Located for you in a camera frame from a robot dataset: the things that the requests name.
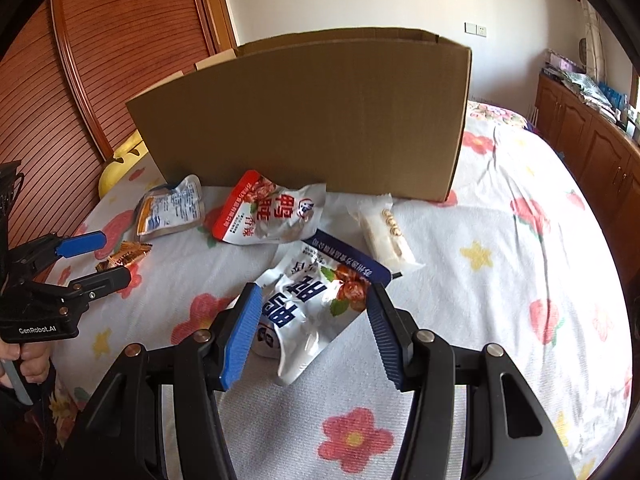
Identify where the patterned folded cloth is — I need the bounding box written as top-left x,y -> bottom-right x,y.
560,70 -> 608,108

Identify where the blue and white snack packet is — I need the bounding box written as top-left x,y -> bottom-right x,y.
252,230 -> 392,387

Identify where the long brown wooden cabinet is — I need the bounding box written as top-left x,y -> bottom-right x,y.
534,72 -> 640,261

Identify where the patterned beige curtain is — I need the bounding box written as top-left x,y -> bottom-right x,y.
580,0 -> 603,86

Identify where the brown cardboard box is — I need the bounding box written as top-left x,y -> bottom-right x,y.
125,27 -> 473,204

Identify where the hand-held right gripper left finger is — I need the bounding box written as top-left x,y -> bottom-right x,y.
65,282 -> 264,480

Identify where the pink flat box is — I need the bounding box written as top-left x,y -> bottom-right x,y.
542,49 -> 586,73

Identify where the small orange candy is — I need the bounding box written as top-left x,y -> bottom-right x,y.
95,241 -> 153,273

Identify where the brown slatted wooden wardrobe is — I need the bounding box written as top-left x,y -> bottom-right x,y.
0,0 -> 236,286

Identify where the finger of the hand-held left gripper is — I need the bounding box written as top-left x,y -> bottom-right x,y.
9,231 -> 107,275
62,265 -> 132,305

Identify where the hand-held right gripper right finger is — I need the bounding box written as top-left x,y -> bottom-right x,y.
366,282 -> 576,480

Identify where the red and white snack packet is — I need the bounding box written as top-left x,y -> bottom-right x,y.
211,170 -> 327,247

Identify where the yellow plush toy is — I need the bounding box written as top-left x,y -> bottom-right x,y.
98,130 -> 151,197

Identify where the person's left hand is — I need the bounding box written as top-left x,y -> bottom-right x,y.
0,342 -> 51,388

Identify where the floral white bed sheet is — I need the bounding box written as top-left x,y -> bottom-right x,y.
47,100 -> 633,480

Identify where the blue bottles pack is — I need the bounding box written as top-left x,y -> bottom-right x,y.
600,82 -> 632,112

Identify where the silver snack packet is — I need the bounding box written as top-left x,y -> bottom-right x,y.
135,175 -> 206,242

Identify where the white bread roll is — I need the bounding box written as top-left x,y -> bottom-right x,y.
357,200 -> 425,273

